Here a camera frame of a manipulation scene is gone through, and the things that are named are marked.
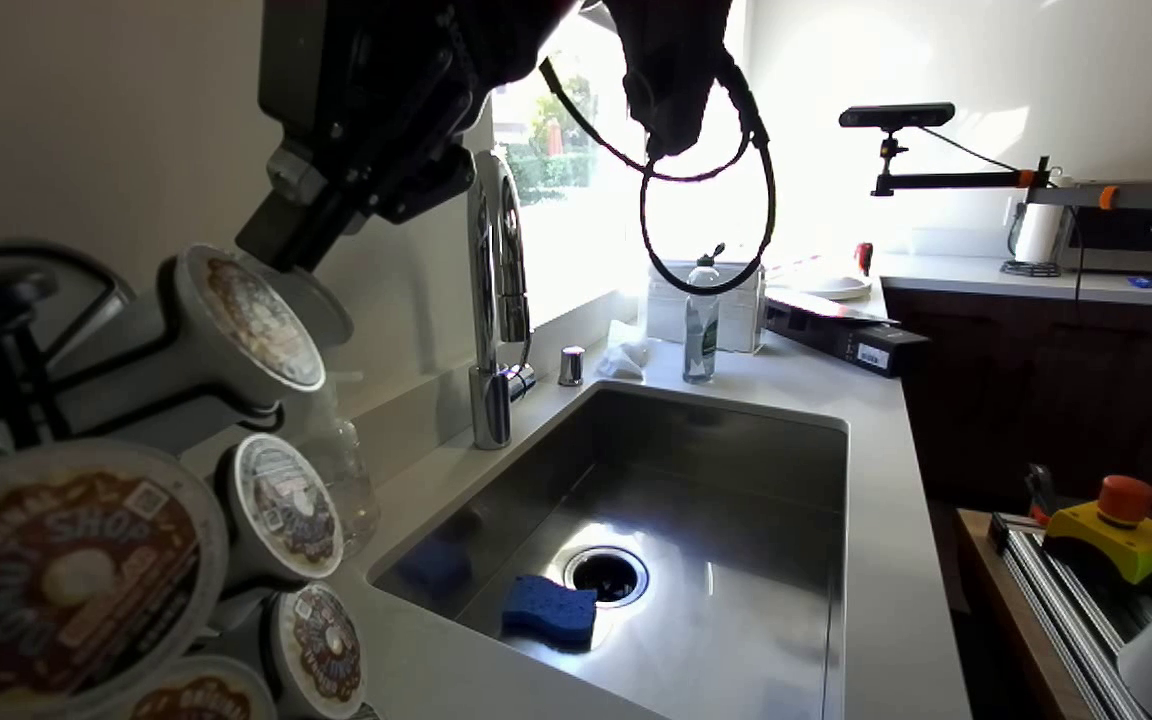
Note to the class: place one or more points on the yellow emergency stop box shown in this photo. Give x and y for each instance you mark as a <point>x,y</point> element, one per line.
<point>1119,534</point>

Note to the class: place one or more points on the chrome gooseneck faucet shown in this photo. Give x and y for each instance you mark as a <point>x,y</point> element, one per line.
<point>491,404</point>

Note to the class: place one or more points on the white framed window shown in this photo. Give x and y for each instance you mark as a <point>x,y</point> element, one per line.
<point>560,214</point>

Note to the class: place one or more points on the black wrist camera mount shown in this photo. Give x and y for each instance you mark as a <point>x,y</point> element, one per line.
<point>671,67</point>

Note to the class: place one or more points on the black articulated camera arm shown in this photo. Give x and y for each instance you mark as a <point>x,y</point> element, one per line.
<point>950,180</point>

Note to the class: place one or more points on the black sink drain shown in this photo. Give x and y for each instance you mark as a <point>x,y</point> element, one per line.
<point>605,572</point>

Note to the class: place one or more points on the blue sponge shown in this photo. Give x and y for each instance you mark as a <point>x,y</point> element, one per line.
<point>549,615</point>

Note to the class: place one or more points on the clear dish soap bottle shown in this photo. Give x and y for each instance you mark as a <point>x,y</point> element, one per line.
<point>702,334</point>

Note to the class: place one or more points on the metal robot mounting rail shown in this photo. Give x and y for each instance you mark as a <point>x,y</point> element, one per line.
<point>1043,601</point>

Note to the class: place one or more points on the white bowl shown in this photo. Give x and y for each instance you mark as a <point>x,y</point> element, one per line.
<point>840,289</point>

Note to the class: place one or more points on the dark cabinet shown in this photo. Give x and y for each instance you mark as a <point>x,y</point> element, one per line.
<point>1043,401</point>

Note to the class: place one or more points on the black camera bar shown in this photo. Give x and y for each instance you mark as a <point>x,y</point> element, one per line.
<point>896,117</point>

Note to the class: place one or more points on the white paper roll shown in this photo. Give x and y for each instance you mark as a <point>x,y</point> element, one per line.
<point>1036,233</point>

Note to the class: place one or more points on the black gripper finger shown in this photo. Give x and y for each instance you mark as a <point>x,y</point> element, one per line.
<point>423,180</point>
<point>300,204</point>

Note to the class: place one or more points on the donut lid white coffee pod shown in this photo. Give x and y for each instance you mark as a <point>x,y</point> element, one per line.
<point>320,645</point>
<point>291,507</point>
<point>197,697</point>
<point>71,572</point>
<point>259,327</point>

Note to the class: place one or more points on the stainless steel sink basin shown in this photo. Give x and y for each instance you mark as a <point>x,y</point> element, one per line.
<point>737,534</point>

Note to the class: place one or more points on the black countertop appliance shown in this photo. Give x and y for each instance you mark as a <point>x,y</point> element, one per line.
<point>1136,226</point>

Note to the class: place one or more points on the small chrome sink cap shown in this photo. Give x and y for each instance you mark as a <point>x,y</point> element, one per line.
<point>572,369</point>

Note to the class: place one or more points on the clear soap dispenser bottle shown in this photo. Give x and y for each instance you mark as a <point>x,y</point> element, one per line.
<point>342,474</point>

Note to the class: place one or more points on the black flat counter items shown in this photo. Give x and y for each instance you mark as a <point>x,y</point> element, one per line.
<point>856,340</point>

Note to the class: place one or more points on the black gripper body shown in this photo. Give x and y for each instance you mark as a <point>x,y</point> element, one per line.
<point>391,67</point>

